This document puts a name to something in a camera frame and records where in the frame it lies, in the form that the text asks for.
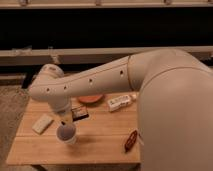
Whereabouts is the brown oblong object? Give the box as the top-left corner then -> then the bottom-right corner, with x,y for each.
124,130 -> 137,152

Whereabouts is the orange bowl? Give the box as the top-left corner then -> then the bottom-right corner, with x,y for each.
77,95 -> 104,104

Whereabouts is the wooden table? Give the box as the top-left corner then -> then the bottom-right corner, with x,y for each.
6,100 -> 140,165

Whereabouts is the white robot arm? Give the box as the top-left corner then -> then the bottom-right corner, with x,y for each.
29,49 -> 213,171

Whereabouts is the white glue bottle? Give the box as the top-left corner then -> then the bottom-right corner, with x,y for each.
107,94 -> 137,112

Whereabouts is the white sponge block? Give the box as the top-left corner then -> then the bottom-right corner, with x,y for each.
32,114 -> 54,134

